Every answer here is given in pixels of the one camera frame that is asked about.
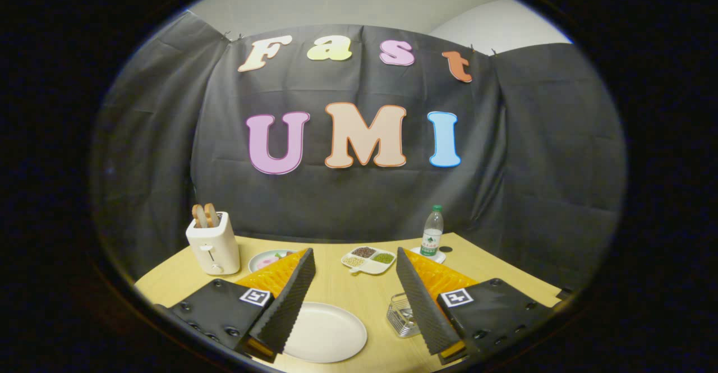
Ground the white toaster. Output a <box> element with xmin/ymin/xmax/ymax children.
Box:
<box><xmin>186</xmin><ymin>211</ymin><xmax>241</xmax><ymax>275</ymax></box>

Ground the small white coaster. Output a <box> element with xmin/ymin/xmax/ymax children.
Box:
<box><xmin>410</xmin><ymin>247</ymin><xmax>447</xmax><ymax>264</ymax></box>

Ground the white divided bean tray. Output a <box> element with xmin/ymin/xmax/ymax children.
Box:
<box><xmin>341</xmin><ymin>246</ymin><xmax>397</xmax><ymax>275</ymax></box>

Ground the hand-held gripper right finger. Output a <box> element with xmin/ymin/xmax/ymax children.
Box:
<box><xmin>396</xmin><ymin>247</ymin><xmax>563</xmax><ymax>366</ymax></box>

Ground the oval pale green plate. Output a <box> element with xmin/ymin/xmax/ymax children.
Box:
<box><xmin>248</xmin><ymin>249</ymin><xmax>298</xmax><ymax>273</ymax></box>

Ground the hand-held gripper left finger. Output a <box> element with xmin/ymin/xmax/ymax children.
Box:
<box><xmin>154</xmin><ymin>248</ymin><xmax>316</xmax><ymax>362</ymax></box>

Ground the black backdrop cloth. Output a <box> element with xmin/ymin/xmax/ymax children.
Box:
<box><xmin>93</xmin><ymin>11</ymin><xmax>626</xmax><ymax>292</ymax></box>

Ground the large round white plate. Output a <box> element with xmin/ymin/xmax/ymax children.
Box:
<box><xmin>283</xmin><ymin>302</ymin><xmax>368</xmax><ymax>363</ymax></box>

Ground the steel wire basket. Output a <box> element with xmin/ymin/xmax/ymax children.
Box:
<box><xmin>386</xmin><ymin>293</ymin><xmax>422</xmax><ymax>338</ymax></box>

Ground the clear green-label water bottle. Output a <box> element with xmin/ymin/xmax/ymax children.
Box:
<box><xmin>420</xmin><ymin>205</ymin><xmax>444</xmax><ymax>257</ymax></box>

